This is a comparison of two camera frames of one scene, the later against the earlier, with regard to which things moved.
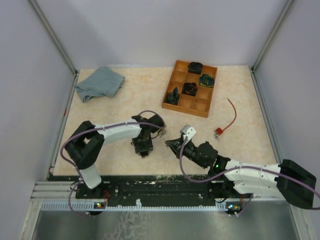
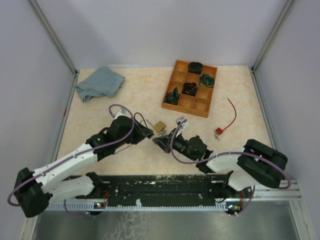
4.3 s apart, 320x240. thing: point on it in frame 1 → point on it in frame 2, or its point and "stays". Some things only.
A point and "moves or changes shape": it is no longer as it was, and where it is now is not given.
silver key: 162,132 stays
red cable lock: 219,131 stays
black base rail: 149,187 stays
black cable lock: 144,154 moves or changes shape
